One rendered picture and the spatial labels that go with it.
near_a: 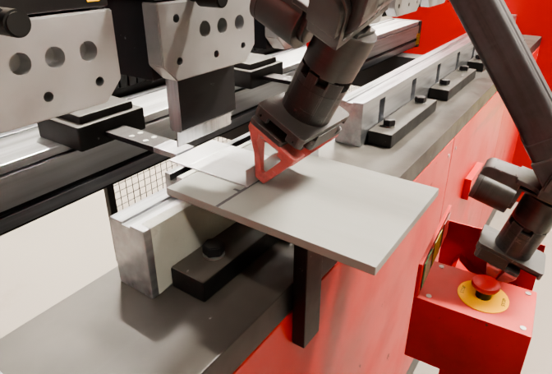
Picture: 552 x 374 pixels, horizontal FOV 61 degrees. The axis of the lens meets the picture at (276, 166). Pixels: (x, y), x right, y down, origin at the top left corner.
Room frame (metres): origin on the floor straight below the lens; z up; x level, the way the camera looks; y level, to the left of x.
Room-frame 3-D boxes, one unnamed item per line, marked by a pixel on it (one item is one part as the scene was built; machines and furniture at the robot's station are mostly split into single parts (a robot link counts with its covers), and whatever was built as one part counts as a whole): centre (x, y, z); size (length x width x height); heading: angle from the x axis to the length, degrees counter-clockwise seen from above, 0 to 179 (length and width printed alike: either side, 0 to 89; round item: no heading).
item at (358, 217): (0.48, -0.03, 1.00); 0.26 x 0.18 x 0.01; 55
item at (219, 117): (0.56, 0.09, 1.08); 0.10 x 0.02 x 0.10; 145
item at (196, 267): (0.56, 0.02, 0.89); 0.30 x 0.05 x 0.03; 145
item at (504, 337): (0.59, -0.33, 0.75); 0.20 x 0.16 x 0.18; 149
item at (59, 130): (0.65, 0.23, 1.01); 0.26 x 0.12 x 0.05; 55
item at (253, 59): (0.98, 0.00, 1.01); 0.26 x 0.12 x 0.05; 55
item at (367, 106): (1.60, -0.63, 0.92); 1.68 x 0.06 x 0.10; 145
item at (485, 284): (0.55, -0.31, 0.79); 0.04 x 0.04 x 0.04
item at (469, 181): (1.31, -0.62, 0.59); 0.15 x 0.02 x 0.07; 145
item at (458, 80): (1.36, -0.53, 0.89); 0.30 x 0.05 x 0.03; 145
